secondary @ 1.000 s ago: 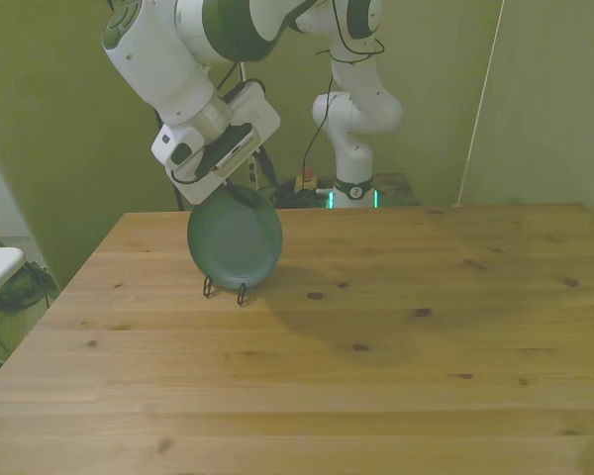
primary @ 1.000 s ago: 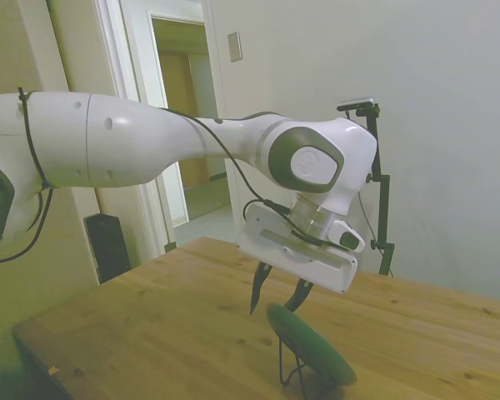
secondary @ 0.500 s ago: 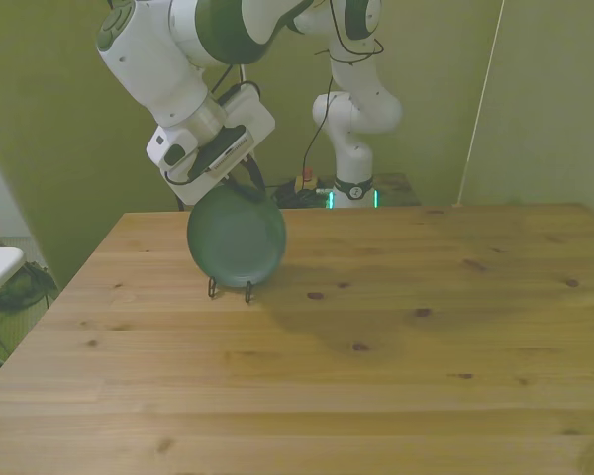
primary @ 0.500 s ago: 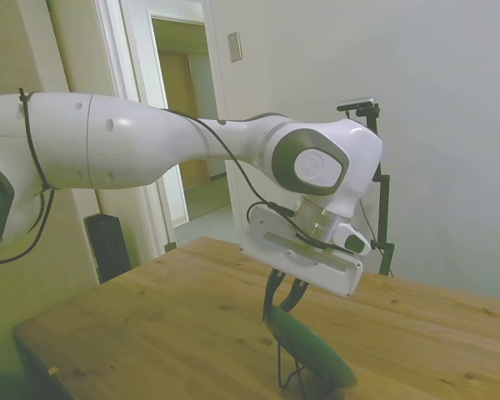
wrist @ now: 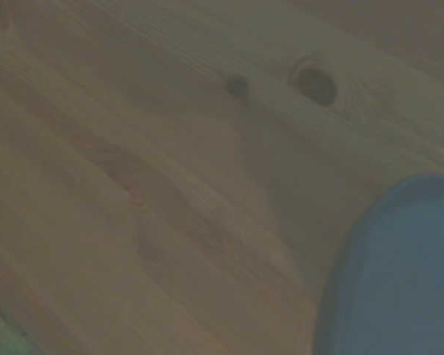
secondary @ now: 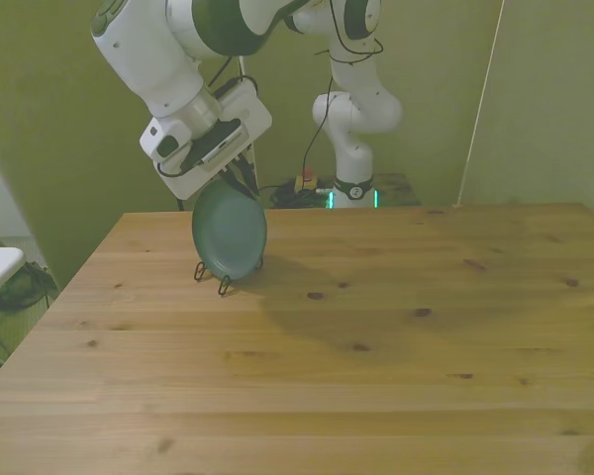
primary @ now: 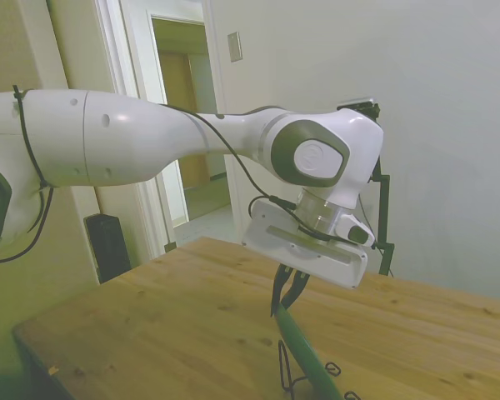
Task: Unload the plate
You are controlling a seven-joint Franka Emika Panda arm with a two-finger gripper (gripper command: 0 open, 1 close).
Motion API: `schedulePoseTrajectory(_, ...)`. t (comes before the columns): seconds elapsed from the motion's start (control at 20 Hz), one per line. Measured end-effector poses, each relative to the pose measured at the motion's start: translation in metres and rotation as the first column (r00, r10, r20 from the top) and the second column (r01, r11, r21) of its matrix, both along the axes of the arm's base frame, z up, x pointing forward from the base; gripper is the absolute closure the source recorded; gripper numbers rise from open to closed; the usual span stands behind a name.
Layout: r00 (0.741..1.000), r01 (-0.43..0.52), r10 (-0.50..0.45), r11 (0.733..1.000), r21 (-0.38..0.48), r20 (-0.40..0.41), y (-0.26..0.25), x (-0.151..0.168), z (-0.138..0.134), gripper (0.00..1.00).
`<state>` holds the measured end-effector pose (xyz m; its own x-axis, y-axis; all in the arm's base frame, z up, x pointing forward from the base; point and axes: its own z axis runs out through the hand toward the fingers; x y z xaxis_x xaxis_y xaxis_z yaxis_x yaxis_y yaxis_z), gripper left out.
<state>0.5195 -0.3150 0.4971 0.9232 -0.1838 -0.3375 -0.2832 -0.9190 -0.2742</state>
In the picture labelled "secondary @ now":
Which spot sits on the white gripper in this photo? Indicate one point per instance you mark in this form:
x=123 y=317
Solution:
x=250 y=111

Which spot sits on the green round plate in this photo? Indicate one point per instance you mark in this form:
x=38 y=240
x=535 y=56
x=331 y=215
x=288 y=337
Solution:
x=227 y=232

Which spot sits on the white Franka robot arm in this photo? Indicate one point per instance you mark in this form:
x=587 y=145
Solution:
x=148 y=54

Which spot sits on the yellow emergency stop box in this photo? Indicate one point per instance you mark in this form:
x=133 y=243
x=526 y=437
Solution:
x=306 y=182

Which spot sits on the dark green bag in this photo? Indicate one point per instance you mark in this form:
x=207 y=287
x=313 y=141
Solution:
x=20 y=289

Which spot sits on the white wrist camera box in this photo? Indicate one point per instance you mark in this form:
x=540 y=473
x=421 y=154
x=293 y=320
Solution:
x=166 y=138

